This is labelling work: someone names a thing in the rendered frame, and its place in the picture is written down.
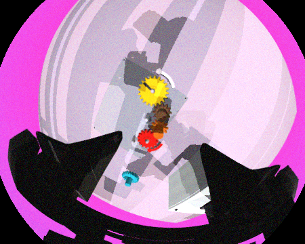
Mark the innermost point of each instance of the red gear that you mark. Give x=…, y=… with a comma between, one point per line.
x=147, y=135

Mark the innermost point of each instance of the yellow gear with black stripe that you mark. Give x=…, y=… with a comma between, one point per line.
x=153, y=83

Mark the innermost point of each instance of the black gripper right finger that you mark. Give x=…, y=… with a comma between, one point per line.
x=229, y=181

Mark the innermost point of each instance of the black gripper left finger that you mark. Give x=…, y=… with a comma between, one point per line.
x=84, y=162

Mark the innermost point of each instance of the white curved arrow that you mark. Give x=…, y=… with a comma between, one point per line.
x=165, y=74

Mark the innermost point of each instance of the teal gear with hub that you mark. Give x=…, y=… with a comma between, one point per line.
x=130, y=177

